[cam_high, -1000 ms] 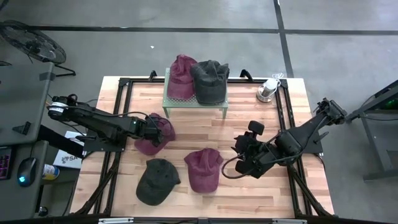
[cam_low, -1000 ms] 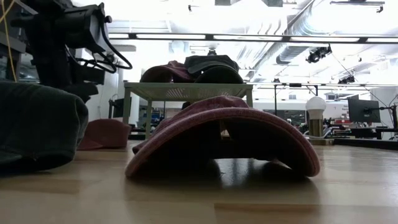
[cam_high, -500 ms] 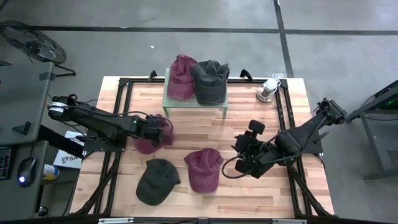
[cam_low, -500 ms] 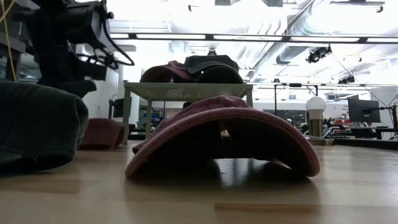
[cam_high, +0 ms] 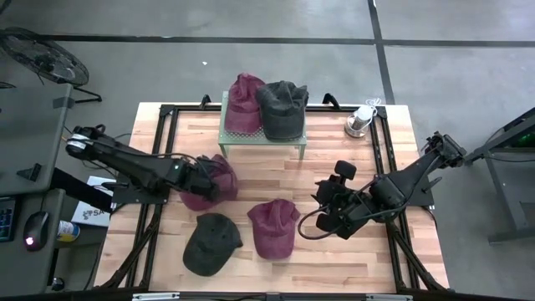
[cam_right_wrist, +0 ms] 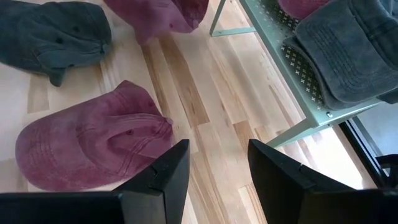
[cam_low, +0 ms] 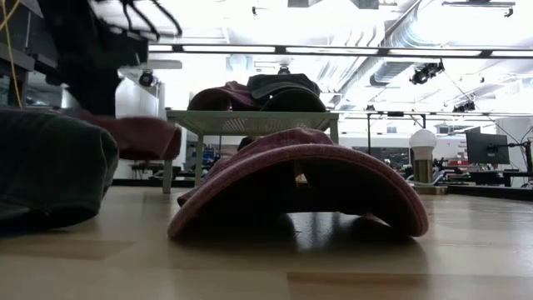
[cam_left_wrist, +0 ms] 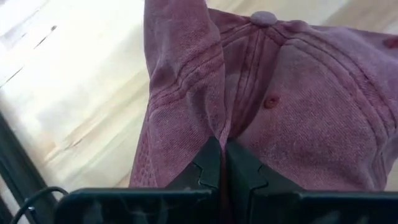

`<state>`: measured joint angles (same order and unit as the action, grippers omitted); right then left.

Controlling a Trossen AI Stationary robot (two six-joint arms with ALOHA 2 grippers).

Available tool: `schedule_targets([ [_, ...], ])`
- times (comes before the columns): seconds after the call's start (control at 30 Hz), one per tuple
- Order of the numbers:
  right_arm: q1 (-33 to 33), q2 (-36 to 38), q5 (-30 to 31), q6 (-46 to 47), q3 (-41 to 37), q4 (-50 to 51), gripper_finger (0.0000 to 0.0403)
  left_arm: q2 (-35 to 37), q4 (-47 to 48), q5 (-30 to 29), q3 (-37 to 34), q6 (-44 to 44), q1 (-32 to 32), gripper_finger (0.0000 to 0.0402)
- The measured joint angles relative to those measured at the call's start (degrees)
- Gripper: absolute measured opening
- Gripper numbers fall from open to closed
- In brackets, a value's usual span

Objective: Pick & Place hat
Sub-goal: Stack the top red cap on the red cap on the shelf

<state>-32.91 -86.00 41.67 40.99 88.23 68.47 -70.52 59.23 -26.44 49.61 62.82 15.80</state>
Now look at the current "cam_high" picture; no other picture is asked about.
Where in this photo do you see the light grey desk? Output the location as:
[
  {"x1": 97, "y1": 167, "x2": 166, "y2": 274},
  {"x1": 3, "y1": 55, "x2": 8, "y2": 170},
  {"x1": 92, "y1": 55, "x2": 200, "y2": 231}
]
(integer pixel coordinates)
[{"x1": 0, "y1": 82, "x2": 75, "y2": 296}]

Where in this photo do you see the green perforated metal shelf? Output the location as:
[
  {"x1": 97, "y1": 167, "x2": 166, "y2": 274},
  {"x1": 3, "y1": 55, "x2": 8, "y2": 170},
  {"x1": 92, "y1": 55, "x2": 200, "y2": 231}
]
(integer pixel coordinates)
[{"x1": 217, "y1": 90, "x2": 308, "y2": 161}]

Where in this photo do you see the white printed box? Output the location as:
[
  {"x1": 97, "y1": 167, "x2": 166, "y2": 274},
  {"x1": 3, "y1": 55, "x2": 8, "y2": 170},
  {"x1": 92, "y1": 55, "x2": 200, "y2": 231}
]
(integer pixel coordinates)
[{"x1": 69, "y1": 175, "x2": 117, "y2": 228}]

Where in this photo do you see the white bulb table lamp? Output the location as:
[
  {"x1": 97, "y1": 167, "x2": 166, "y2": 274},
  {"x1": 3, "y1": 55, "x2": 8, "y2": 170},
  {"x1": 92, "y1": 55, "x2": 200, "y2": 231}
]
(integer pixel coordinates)
[{"x1": 344, "y1": 104, "x2": 376, "y2": 140}]

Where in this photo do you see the black backlit keyboard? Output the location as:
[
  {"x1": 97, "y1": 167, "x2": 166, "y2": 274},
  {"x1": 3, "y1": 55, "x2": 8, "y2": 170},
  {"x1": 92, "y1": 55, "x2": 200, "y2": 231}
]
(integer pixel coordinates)
[{"x1": 0, "y1": 195, "x2": 18, "y2": 244}]

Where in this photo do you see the silver metal bracket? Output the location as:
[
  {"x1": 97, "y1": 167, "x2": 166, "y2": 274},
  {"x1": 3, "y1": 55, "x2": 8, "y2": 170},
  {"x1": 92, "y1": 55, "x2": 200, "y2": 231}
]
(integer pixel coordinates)
[
  {"x1": 131, "y1": 292, "x2": 181, "y2": 301},
  {"x1": 364, "y1": 293, "x2": 414, "y2": 301}
]

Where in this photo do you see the black computer mouse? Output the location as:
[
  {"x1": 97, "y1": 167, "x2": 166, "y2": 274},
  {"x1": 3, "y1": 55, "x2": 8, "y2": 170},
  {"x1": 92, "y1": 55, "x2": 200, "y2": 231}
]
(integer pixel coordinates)
[{"x1": 22, "y1": 210, "x2": 51, "y2": 253}]

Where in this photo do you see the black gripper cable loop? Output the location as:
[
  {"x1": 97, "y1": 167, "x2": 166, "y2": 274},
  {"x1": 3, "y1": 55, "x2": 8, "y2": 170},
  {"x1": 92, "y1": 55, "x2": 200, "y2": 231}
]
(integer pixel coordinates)
[{"x1": 297, "y1": 205, "x2": 335, "y2": 242}]

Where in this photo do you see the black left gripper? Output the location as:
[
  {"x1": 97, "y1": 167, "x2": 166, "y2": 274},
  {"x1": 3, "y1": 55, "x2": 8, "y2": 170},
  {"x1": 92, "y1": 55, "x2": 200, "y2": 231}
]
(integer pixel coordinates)
[{"x1": 179, "y1": 157, "x2": 222, "y2": 203}]

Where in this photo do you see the maroon baseball cap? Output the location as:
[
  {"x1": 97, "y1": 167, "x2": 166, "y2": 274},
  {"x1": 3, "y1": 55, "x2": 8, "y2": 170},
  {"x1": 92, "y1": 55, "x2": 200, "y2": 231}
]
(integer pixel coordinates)
[
  {"x1": 178, "y1": 153, "x2": 240, "y2": 212},
  {"x1": 246, "y1": 198, "x2": 302, "y2": 261},
  {"x1": 223, "y1": 72, "x2": 267, "y2": 135}
]

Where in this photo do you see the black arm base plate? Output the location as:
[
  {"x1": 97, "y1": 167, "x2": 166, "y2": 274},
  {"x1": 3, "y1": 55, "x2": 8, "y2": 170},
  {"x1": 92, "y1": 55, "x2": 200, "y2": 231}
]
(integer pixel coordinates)
[
  {"x1": 110, "y1": 183, "x2": 168, "y2": 206},
  {"x1": 411, "y1": 175, "x2": 436, "y2": 209}
]

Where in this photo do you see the white lamp cable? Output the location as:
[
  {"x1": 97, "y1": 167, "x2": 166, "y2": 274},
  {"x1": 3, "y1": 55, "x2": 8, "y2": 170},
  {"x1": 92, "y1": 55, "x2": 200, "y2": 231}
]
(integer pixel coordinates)
[{"x1": 364, "y1": 97, "x2": 384, "y2": 120}]

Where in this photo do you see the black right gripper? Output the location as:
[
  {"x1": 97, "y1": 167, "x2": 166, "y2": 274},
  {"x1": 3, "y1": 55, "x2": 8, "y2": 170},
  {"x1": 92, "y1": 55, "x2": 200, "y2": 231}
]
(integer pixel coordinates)
[{"x1": 315, "y1": 160, "x2": 371, "y2": 240}]

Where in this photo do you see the grey metal stand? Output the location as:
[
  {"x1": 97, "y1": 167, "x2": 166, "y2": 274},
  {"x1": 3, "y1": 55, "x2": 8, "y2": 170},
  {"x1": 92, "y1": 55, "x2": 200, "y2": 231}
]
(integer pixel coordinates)
[{"x1": 462, "y1": 106, "x2": 535, "y2": 245}]

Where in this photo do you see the black padded bar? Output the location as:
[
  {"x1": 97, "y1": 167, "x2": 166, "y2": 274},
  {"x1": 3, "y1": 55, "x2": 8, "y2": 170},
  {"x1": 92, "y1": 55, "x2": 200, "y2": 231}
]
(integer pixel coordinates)
[{"x1": 49, "y1": 166, "x2": 115, "y2": 214}]

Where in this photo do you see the black metal floor fan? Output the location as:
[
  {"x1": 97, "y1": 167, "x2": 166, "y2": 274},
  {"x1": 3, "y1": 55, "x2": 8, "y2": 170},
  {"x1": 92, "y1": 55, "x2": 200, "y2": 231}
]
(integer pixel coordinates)
[{"x1": 0, "y1": 26, "x2": 104, "y2": 105}]

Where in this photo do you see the yellow blue drink can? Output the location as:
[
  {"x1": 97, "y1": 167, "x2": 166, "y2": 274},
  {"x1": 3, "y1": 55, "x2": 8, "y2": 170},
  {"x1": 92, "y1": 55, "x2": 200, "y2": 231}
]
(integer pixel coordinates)
[{"x1": 55, "y1": 219, "x2": 81, "y2": 243}]

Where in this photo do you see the small black desk bracket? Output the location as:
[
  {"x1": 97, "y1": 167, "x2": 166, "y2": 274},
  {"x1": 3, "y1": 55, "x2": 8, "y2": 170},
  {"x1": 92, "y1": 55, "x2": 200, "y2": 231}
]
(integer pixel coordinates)
[{"x1": 15, "y1": 161, "x2": 43, "y2": 183}]

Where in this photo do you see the grey desk clip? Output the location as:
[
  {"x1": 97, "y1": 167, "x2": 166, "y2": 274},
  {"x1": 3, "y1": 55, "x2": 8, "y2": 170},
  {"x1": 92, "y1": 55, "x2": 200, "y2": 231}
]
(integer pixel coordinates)
[{"x1": 51, "y1": 95, "x2": 77, "y2": 110}]

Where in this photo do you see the dark grey baseball cap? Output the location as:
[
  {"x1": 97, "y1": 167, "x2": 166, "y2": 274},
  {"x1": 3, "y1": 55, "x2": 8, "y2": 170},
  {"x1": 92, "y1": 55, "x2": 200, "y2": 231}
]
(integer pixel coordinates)
[
  {"x1": 181, "y1": 212, "x2": 244, "y2": 278},
  {"x1": 262, "y1": 116, "x2": 308, "y2": 141},
  {"x1": 255, "y1": 79, "x2": 310, "y2": 137}
]

